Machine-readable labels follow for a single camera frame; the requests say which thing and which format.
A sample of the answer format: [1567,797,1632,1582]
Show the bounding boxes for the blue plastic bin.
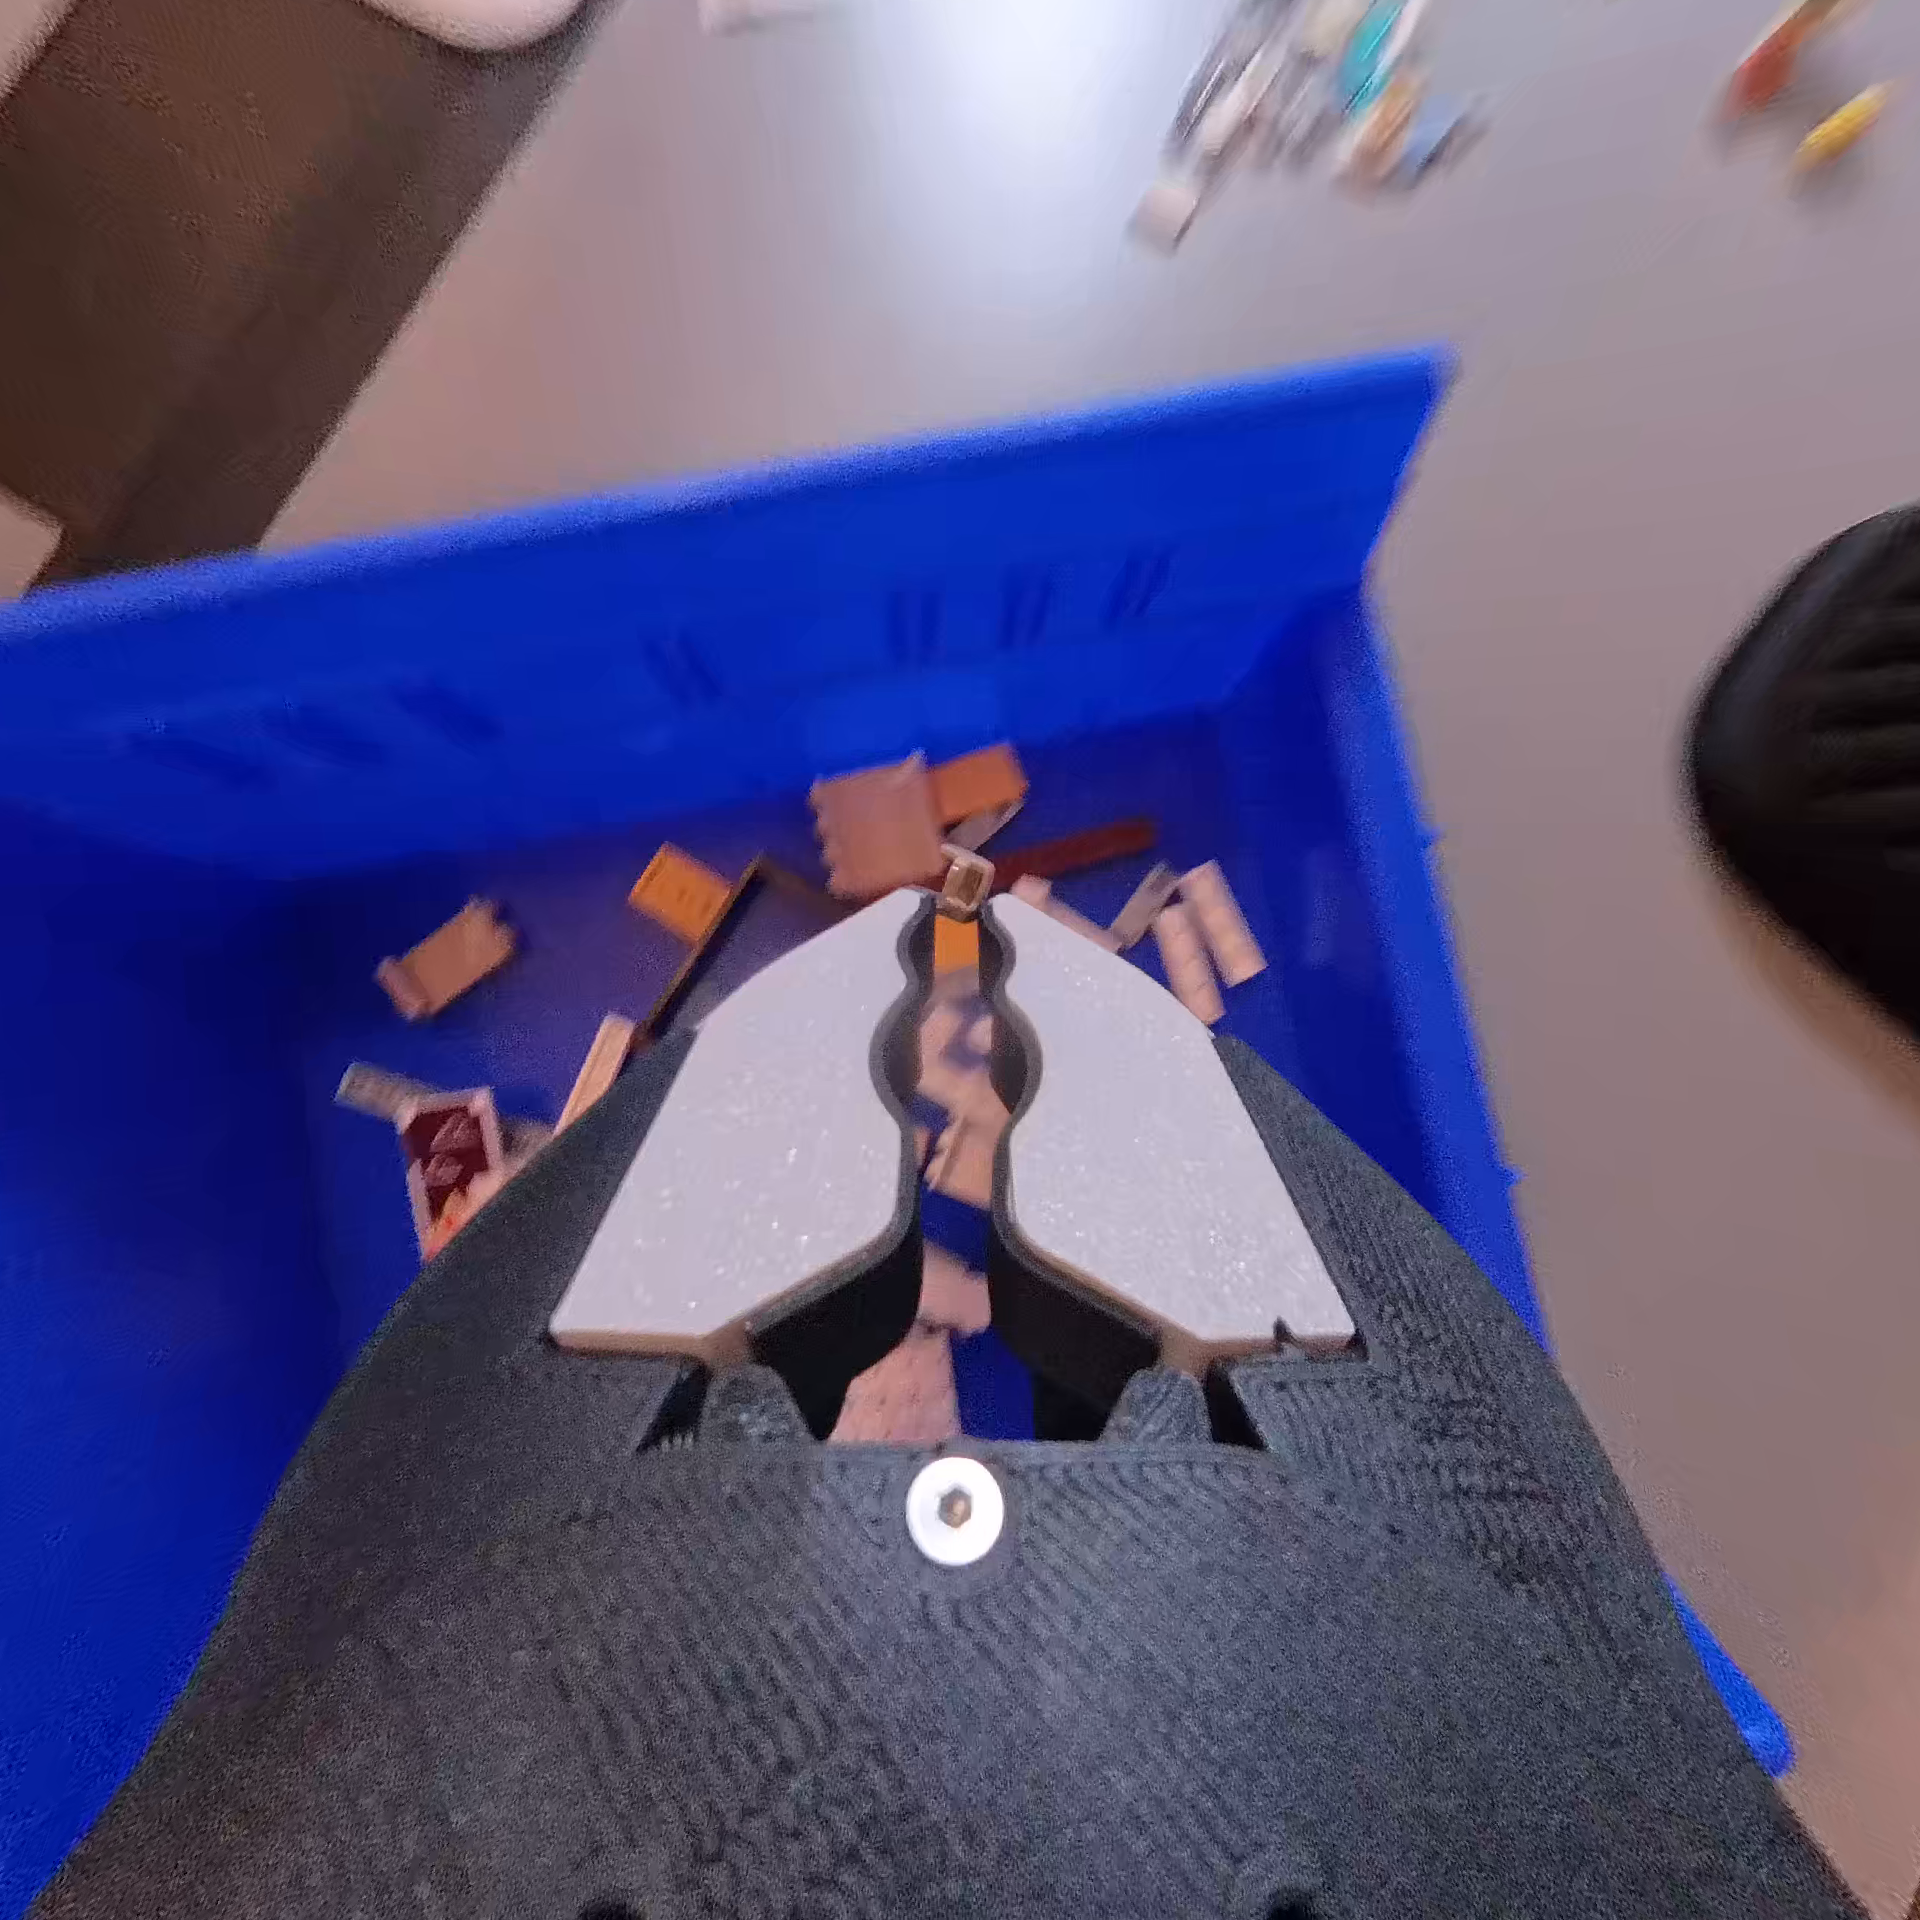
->
[0,346,1799,1920]

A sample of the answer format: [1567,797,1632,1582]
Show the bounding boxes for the scattered assorted lego bricks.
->
[332,747,1275,1442]

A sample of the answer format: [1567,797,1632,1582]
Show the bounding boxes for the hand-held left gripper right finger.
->
[981,891,1363,1375]

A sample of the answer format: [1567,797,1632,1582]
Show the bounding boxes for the pile of small lego pieces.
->
[1124,0,1499,255]

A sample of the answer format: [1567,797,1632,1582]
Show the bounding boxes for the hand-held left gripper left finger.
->
[547,888,939,1370]

